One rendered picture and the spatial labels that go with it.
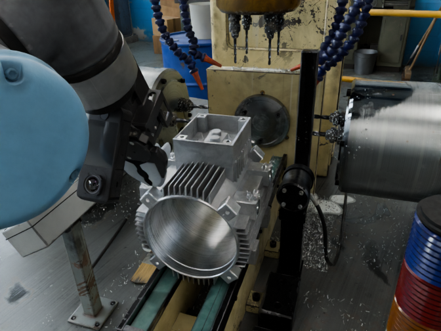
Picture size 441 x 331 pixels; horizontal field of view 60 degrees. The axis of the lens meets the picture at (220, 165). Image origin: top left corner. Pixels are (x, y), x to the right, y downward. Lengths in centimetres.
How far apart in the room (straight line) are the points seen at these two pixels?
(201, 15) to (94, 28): 259
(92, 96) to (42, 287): 58
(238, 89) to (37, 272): 64
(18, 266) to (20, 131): 81
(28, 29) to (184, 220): 48
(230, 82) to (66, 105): 82
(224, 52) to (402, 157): 58
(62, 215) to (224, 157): 26
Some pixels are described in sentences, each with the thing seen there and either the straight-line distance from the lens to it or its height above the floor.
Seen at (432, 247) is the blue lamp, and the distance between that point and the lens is 34.
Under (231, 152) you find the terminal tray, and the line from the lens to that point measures 59.
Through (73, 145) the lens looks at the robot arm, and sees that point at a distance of 22.
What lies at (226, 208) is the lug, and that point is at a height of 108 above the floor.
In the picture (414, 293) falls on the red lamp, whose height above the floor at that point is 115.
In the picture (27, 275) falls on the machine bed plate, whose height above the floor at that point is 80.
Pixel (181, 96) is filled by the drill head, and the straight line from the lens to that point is 103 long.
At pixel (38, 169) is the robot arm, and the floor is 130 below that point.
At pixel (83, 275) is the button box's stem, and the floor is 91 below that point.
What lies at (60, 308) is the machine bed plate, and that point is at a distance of 87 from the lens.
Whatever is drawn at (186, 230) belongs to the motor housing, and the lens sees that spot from 72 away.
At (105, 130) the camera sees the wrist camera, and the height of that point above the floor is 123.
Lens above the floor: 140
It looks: 28 degrees down
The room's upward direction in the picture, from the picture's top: 2 degrees counter-clockwise
